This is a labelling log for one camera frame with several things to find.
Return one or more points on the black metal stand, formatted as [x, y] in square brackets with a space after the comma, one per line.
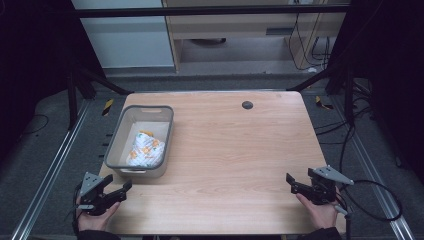
[348, 96]
[72, 100]

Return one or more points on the round table grommet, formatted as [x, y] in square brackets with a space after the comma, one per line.
[247, 105]

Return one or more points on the yellow black hazard tape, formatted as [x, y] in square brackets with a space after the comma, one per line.
[322, 103]
[107, 107]

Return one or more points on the white orange patterned cloth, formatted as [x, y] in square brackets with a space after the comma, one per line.
[146, 151]

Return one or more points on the white cabinet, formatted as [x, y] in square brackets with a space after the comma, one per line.
[130, 40]

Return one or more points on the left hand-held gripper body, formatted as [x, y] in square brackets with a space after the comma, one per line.
[90, 191]

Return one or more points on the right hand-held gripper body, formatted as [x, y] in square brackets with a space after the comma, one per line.
[322, 190]

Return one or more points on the person's left hand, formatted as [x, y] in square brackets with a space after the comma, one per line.
[95, 221]

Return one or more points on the grey plastic bin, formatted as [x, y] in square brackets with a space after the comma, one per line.
[116, 150]

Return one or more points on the aluminium floor rail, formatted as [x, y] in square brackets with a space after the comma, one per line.
[50, 173]
[373, 173]

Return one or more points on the black horizontal frame bar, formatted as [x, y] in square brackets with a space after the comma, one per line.
[200, 11]

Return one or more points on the person's right hand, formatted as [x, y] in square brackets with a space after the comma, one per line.
[321, 215]

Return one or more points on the light wooden desk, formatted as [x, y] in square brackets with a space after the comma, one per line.
[233, 25]

